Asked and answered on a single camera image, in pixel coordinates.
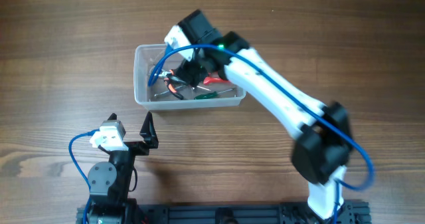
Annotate red handled snips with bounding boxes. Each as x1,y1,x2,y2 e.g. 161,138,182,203
203,74,230,86

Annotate orange black needle-nose pliers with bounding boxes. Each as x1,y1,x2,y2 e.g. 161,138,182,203
158,70,189,100

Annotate green handled screwdriver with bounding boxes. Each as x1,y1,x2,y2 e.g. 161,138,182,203
194,88,233,100

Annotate silver L-shaped socket wrench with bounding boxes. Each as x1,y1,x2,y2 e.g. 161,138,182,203
153,85,186,100

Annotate clear plastic container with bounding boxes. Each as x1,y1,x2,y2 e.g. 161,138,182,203
133,44,246,111

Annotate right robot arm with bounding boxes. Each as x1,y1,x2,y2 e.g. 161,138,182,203
164,10,353,221

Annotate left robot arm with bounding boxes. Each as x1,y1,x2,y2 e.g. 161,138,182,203
68,112,159,224

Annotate left blue cable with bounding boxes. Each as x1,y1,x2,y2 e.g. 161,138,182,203
68,129,100,224

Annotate blue cable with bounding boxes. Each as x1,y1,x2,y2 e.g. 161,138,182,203
68,129,100,224
147,43,375,224

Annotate right blue cable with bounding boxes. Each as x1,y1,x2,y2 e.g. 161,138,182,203
147,43,375,224

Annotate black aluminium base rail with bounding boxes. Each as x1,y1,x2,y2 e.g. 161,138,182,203
76,202,371,224

